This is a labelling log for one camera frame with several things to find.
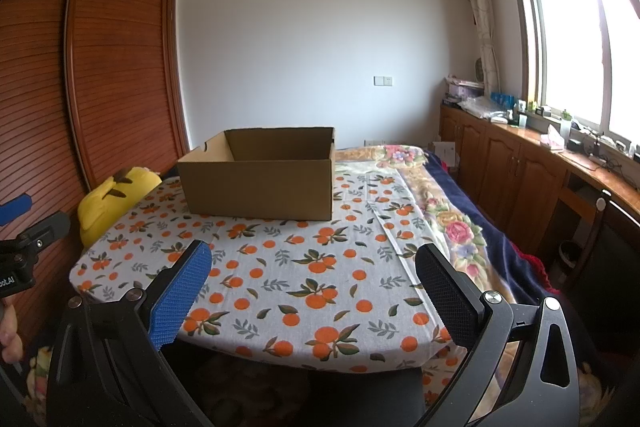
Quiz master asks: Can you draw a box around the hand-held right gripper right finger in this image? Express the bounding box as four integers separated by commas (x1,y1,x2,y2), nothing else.
415,243,581,427

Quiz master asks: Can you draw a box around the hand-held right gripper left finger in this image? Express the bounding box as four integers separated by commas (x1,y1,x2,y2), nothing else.
47,239,213,427

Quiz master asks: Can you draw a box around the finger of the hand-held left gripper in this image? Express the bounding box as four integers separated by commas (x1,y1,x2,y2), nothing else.
12,212,71,253
0,193,33,228

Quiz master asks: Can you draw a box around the brown cardboard box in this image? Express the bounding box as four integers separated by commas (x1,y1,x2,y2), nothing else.
177,127,336,223

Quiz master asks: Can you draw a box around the person's left hand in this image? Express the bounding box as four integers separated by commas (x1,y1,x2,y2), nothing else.
0,302,23,363

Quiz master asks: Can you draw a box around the yellow plush toy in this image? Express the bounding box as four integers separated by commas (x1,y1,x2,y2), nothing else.
77,166,163,250

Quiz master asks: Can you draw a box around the floral blanket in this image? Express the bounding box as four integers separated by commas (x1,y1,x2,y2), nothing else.
334,144,546,405

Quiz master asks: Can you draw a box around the navy blanket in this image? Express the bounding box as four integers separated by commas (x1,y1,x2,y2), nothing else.
425,152,561,303

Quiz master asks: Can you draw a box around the orange print tablecloth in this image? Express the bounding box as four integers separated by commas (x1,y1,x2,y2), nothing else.
70,172,455,370

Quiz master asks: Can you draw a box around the dark trash bin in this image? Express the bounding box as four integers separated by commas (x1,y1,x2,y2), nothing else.
557,241,583,280

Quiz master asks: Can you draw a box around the long wooden cabinet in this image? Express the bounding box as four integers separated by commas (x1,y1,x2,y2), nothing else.
440,99,640,268

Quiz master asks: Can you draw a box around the white paper bag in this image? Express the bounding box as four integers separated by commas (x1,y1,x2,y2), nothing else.
432,141,457,168

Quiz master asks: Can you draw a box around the wooden slatted wardrobe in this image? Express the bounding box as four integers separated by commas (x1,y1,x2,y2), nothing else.
0,0,191,358

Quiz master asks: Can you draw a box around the tissue box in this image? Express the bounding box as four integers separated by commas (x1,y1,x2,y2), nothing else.
540,124,568,152

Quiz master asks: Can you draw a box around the clear plastic bag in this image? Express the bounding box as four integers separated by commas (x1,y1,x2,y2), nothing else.
460,96,508,120

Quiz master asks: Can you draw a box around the pile of pink white boxes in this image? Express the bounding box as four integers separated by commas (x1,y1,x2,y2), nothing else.
445,74,486,102

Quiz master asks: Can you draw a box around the window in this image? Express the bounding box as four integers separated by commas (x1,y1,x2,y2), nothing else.
502,0,640,168

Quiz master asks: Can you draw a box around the patterned curtain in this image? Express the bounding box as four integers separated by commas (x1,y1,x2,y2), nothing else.
455,0,501,95

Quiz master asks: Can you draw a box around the tangle of black cables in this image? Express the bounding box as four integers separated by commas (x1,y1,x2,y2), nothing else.
570,129,636,170

